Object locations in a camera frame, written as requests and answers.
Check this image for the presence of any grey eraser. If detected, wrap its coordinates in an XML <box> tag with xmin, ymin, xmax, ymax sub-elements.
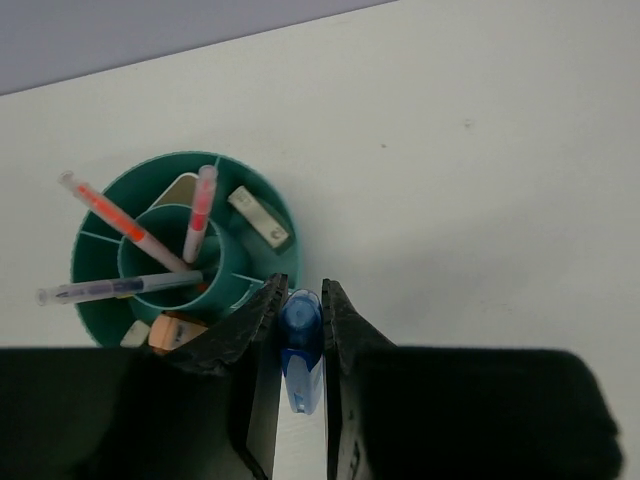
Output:
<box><xmin>119</xmin><ymin>320</ymin><xmax>151</xmax><ymax>348</ymax></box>

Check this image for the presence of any orange slim highlighter pen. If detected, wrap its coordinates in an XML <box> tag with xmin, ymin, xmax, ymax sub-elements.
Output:
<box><xmin>58</xmin><ymin>171</ymin><xmax>189</xmax><ymax>273</ymax></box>

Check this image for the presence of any blue stubby highlighter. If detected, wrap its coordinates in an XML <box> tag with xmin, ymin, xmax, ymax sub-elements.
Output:
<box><xmin>278</xmin><ymin>289</ymin><xmax>323</xmax><ymax>415</ymax></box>

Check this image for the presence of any pink grey mini stapler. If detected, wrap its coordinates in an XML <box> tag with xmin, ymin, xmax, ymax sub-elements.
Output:
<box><xmin>227</xmin><ymin>186</ymin><xmax>290</xmax><ymax>249</ymax></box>

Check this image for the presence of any red slim highlighter pen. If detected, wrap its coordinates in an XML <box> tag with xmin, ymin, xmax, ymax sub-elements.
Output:
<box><xmin>182</xmin><ymin>165</ymin><xmax>218</xmax><ymax>264</ymax></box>

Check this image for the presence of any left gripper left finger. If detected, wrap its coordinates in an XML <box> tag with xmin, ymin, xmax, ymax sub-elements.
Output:
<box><xmin>1</xmin><ymin>274</ymin><xmax>288</xmax><ymax>479</ymax></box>

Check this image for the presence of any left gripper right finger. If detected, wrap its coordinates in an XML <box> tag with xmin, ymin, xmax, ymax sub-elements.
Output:
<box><xmin>321</xmin><ymin>279</ymin><xmax>623</xmax><ymax>479</ymax></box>

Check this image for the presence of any teal round organizer container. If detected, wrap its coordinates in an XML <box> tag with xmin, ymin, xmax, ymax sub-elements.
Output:
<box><xmin>76</xmin><ymin>151</ymin><xmax>302</xmax><ymax>347</ymax></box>

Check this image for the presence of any orange stubby highlighter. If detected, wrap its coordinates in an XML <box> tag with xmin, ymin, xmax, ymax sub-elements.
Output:
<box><xmin>147</xmin><ymin>311</ymin><xmax>208</xmax><ymax>355</ymax></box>

